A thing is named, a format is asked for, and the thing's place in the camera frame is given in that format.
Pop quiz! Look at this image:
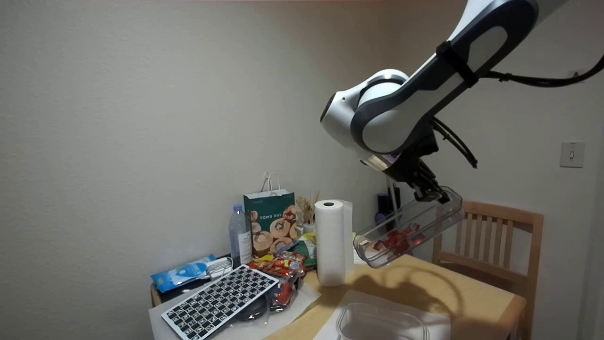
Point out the coil of white cable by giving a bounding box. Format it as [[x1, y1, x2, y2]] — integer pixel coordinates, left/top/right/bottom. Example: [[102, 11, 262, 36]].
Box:
[[206, 257, 235, 280]]

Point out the heap of red pieces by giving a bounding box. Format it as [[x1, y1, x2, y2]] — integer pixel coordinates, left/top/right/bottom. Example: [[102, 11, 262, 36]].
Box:
[[372, 223, 426, 257]]

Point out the light switch plate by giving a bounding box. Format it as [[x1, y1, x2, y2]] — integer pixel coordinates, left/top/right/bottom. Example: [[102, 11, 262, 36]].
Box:
[[559, 141, 586, 169]]

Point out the wooden chair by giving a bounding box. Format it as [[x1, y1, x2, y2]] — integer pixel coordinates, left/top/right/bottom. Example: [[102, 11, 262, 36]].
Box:
[[431, 200, 545, 340]]

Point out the clear plastic bowl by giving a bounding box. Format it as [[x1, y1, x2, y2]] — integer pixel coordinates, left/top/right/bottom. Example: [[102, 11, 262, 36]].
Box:
[[336, 302, 431, 340], [353, 186, 466, 269]]

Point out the red snack packet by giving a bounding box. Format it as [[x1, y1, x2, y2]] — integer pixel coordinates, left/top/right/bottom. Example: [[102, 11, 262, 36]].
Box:
[[248, 251, 307, 278]]

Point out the green packet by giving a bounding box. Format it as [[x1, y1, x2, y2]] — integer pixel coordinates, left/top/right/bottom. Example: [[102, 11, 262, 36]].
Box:
[[287, 238, 318, 268]]

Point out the clear water bottle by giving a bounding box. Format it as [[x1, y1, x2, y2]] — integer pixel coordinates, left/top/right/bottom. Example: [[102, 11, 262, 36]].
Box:
[[228, 204, 253, 268]]

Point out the jar of dried stems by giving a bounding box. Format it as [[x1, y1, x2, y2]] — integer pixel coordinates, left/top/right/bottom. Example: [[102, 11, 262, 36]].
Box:
[[296, 190, 321, 235]]

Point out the dark blue bottle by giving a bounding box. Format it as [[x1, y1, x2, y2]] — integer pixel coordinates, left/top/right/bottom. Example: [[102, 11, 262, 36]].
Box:
[[376, 182, 402, 225]]

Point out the black and white checkerboard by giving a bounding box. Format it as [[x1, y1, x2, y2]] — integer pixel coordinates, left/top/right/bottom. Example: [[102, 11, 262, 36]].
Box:
[[161, 264, 280, 340]]

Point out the green printed paper bag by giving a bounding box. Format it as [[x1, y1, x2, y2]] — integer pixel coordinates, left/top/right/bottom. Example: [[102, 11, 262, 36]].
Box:
[[243, 172, 298, 259]]

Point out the paper towel roll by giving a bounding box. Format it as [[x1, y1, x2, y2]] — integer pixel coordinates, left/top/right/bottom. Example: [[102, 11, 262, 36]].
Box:
[[314, 199, 355, 288]]

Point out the clear bag of red snacks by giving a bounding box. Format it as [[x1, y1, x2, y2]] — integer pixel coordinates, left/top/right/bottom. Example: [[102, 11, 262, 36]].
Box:
[[265, 276, 303, 313]]

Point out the blue packet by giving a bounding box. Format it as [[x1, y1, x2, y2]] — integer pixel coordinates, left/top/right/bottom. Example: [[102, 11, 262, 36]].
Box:
[[151, 255, 218, 294]]

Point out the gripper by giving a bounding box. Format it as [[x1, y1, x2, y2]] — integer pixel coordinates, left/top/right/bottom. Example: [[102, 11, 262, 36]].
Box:
[[383, 140, 452, 205]]

